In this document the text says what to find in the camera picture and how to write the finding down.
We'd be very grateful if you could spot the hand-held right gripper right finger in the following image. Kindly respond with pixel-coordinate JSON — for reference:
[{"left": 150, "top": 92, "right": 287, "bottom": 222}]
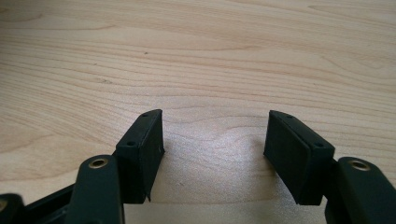
[{"left": 262, "top": 109, "right": 336, "bottom": 206}]

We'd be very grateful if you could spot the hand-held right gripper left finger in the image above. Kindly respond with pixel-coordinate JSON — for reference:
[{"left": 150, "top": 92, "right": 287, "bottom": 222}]
[{"left": 112, "top": 108, "right": 165, "bottom": 205}]

